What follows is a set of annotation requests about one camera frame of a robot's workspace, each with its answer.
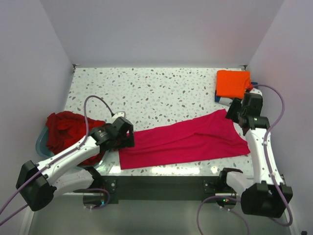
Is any pink t shirt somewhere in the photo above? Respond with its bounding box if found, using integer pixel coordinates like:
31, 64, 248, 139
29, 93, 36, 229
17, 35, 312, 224
119, 109, 250, 170

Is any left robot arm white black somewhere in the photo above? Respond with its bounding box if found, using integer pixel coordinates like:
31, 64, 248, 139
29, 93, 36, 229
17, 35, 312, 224
16, 117, 134, 212

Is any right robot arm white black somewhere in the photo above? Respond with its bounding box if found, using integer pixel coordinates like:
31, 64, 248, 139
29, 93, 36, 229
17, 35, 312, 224
218, 89, 293, 218

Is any blue grey cartoon t shirt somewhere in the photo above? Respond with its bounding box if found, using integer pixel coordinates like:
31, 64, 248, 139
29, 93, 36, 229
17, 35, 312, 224
214, 90, 233, 106

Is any orange folded t shirt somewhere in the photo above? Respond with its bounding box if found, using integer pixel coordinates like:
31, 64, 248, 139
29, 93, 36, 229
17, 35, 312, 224
216, 70, 251, 99

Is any red t shirt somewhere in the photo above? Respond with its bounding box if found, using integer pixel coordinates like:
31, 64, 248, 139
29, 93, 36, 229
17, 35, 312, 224
46, 111, 108, 167

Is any teal plastic basket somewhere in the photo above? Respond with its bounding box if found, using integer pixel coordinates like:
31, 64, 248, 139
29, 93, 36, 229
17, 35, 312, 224
35, 126, 109, 169

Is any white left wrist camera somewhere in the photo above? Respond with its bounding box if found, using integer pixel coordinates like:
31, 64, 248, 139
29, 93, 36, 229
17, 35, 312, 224
111, 111, 126, 122

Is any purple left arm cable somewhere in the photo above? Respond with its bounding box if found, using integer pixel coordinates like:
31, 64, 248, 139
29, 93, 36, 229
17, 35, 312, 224
0, 95, 115, 216

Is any black metal base frame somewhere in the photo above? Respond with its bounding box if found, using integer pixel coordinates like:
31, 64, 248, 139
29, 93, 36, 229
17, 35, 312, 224
83, 175, 235, 206

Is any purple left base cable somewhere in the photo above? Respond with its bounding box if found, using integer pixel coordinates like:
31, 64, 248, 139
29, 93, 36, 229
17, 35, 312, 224
84, 188, 110, 210

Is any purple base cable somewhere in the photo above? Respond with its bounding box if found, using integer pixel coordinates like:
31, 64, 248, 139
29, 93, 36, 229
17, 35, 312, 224
197, 197, 252, 235
84, 188, 110, 210

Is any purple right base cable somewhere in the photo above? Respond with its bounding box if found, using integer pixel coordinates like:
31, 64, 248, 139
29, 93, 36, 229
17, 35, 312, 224
197, 197, 252, 235

